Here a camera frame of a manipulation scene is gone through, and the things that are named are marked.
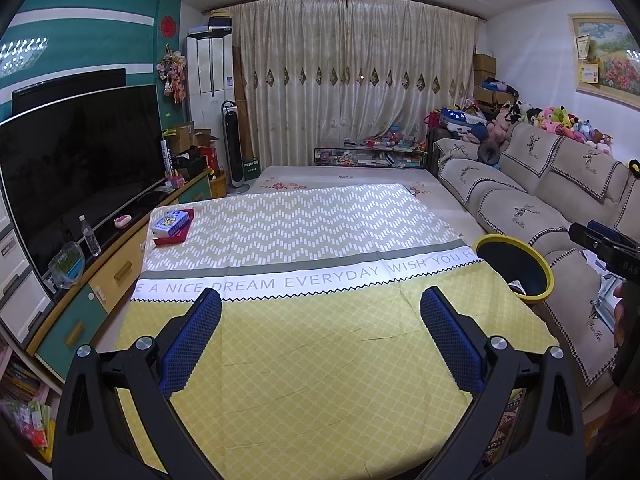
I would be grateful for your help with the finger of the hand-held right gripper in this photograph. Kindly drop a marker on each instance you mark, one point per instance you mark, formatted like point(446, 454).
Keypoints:
point(587, 235)

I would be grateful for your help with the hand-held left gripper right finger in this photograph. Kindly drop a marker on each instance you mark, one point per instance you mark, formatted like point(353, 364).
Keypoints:
point(452, 340)

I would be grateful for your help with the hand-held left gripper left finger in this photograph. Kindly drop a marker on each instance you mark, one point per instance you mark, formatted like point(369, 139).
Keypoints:
point(190, 340)

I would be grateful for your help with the yellow-rimmed dark trash bin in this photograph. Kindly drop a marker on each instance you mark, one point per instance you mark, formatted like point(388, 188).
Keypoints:
point(510, 265)

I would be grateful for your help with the person's right hand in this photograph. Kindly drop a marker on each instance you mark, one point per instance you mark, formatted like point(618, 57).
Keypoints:
point(619, 315)

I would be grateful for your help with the white papers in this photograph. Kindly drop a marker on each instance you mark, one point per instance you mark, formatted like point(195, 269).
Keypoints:
point(597, 262)

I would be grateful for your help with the clear plastic bag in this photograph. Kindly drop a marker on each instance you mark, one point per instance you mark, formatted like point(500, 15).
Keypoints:
point(607, 305)

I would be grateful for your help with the beige sofa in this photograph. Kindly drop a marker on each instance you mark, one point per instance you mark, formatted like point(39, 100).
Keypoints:
point(525, 210)

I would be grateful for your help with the blue tissue pack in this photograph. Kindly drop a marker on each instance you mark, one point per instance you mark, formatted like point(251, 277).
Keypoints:
point(172, 222)

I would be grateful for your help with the yellow patterned tablecloth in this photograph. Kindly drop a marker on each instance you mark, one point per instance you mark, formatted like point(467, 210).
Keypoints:
point(310, 350)

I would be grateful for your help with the row of plush toys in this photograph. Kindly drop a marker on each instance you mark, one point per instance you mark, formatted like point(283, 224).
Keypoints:
point(555, 117)

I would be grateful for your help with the teal television cabinet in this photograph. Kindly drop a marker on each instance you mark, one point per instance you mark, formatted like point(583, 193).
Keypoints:
point(65, 330)

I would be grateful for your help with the grey neck pillow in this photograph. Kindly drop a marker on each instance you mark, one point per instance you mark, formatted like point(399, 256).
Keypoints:
point(489, 152)

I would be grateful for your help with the pink toy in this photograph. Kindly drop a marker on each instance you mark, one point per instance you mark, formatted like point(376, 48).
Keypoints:
point(123, 220)

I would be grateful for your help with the clear water bottle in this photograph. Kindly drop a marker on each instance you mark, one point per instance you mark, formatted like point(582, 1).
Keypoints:
point(90, 237)

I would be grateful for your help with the yellow basket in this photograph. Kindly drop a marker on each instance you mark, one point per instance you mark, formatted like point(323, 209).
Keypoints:
point(218, 186)

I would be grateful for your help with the person's dark red clothing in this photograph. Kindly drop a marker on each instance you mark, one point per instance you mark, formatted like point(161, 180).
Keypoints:
point(622, 420)

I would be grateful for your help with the blue star-print bag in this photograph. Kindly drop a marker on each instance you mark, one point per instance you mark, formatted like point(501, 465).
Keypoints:
point(460, 117)

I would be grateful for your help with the bookshelf with books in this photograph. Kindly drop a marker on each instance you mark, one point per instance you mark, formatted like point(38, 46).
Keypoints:
point(25, 400)

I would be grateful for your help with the framed flower painting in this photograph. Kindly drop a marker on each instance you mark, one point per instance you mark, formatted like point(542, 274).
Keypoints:
point(615, 60)

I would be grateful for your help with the green box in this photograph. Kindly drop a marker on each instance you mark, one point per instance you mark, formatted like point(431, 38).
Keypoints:
point(251, 167)

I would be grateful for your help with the red bag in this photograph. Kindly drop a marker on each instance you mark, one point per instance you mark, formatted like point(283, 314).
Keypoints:
point(210, 157)

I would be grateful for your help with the white drawer cabinet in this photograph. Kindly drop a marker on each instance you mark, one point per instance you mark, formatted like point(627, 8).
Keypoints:
point(20, 270)

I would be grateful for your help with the black tower fan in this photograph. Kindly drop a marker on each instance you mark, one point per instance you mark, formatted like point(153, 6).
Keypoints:
point(235, 150)

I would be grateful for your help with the stack of cardboard boxes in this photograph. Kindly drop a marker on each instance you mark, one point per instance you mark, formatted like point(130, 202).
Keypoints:
point(484, 65)

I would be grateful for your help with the cluttered glass coffee table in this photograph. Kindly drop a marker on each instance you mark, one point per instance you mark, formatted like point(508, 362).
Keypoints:
point(370, 157)

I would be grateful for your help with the open cardboard boxes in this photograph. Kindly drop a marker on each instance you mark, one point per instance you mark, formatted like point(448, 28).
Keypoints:
point(182, 135)

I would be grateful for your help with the large black television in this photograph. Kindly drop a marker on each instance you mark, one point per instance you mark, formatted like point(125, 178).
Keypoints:
point(75, 170)

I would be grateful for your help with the hanging artificial flowers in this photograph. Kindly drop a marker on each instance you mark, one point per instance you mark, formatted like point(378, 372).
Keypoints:
point(172, 75)

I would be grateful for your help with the white standing air conditioner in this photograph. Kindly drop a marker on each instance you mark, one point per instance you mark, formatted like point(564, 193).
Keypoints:
point(210, 65)

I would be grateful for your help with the beige embroidered curtain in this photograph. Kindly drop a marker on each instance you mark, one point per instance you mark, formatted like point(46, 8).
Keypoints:
point(350, 70)

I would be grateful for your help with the dark blue box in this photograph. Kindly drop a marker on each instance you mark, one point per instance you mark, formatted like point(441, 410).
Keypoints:
point(220, 22)

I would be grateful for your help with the red round wall ornament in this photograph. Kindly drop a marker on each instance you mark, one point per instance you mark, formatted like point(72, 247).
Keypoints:
point(168, 26)

